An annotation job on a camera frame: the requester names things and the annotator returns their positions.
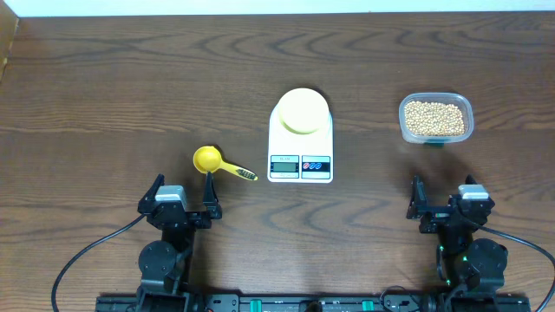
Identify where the green label on container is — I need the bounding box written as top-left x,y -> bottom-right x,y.
424,142 -> 445,148

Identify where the white digital kitchen scale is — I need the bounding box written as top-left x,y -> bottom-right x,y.
267,106 -> 334,184

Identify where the right black cable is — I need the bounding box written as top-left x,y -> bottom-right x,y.
472,220 -> 555,312

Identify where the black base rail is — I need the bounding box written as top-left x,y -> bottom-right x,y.
95,293 -> 532,312

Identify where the pale yellow bowl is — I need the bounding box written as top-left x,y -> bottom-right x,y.
277,88 -> 330,134

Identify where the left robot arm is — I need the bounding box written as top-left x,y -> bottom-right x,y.
135,172 -> 222,312

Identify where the soybeans pile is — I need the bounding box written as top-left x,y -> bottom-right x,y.
403,101 -> 465,136

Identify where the yellow measuring scoop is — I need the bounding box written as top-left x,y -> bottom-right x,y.
193,146 -> 258,181

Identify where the clear plastic container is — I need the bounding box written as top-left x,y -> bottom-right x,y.
399,92 -> 474,145

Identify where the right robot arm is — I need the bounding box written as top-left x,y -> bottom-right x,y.
407,176 -> 508,311

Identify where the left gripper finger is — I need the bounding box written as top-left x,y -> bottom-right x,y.
137,174 -> 165,214
203,172 -> 222,219

